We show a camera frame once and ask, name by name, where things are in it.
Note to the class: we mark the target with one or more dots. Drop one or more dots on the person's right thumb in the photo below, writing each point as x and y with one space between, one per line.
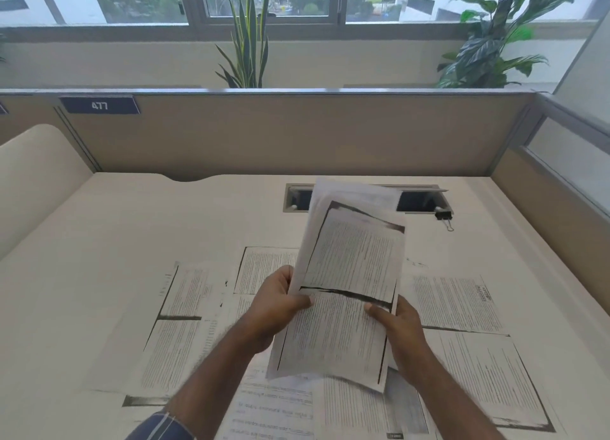
377 312

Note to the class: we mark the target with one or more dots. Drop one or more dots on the black binder clip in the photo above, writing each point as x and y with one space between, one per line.
443 215

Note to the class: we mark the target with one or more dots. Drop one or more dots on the snake plant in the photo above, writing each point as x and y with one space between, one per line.
248 48

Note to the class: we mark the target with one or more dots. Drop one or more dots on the beige desk partition panel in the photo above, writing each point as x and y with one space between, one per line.
295 134

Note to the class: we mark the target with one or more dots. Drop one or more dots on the blue striped shirt sleeve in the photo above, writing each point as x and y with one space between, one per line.
159 428

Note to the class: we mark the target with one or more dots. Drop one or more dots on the person's left thumb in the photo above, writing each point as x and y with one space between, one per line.
300 302

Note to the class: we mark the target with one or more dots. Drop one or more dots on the handwritten white paper sheet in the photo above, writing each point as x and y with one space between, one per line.
267 411

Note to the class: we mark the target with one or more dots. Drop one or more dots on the person's left hand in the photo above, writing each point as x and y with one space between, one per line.
267 311

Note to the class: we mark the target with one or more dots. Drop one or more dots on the large photocopied sheet dark corner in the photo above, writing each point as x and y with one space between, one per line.
491 377

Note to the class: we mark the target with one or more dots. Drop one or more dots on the photocopied sheet with dark border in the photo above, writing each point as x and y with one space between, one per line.
352 263

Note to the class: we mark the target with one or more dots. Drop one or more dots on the small photocopied text sheet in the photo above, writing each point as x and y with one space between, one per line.
262 268

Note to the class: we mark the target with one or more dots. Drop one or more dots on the photocopied sheet with heading block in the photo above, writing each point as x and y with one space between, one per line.
452 301

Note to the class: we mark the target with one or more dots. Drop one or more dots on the broad-leaf green plant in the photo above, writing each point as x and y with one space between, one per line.
491 48

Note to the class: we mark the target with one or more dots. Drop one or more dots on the person's right forearm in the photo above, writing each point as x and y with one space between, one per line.
448 401

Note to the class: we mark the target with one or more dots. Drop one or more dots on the cream curved side divider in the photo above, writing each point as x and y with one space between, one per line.
38 177

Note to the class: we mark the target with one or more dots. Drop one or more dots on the faint sideways-printed paper sheet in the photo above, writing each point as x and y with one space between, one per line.
217 320

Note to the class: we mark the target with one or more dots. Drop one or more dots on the glass-topped side partition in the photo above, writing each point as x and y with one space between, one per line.
562 177

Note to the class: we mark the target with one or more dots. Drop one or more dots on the grey window frame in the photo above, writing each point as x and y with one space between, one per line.
267 20

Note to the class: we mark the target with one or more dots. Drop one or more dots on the person's right hand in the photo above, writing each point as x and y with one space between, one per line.
405 339

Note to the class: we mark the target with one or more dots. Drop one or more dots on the grey printed text sheet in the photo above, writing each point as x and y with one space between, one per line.
362 411

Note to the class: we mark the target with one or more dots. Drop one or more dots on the pale printed paper sheet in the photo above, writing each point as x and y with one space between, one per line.
319 201

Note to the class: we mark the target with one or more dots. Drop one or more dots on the dark blue number plate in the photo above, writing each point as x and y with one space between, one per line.
100 105

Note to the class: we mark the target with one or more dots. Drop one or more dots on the long photocopied double-page sheet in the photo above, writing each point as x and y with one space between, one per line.
176 339

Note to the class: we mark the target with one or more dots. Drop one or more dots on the person's left forearm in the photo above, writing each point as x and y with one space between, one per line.
214 387

